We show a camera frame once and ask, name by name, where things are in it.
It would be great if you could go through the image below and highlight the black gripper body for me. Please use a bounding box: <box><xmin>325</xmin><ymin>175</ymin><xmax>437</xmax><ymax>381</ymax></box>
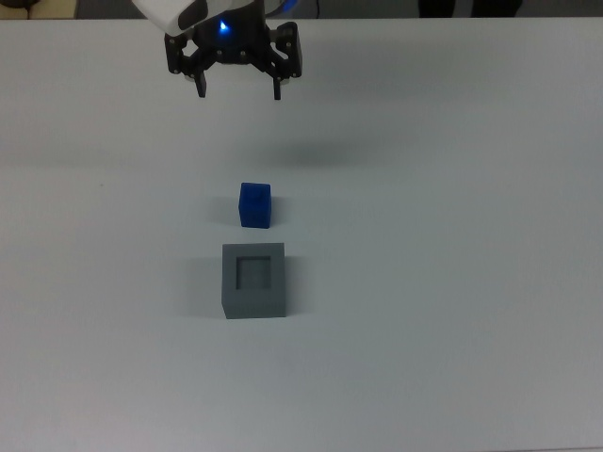
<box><xmin>189</xmin><ymin>17</ymin><xmax>275</xmax><ymax>68</ymax></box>

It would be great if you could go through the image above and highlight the blue block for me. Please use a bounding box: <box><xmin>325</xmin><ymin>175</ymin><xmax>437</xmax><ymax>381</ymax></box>
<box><xmin>238</xmin><ymin>182</ymin><xmax>273</xmax><ymax>230</ymax></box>

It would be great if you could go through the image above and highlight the grey hollow cuboid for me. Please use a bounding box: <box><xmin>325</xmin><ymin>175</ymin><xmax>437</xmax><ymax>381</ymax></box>
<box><xmin>220</xmin><ymin>242</ymin><xmax>288</xmax><ymax>321</ymax></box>

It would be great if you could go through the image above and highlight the dark background object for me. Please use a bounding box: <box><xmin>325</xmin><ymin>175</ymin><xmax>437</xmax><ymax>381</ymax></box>
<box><xmin>417</xmin><ymin>0</ymin><xmax>524</xmax><ymax>20</ymax></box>

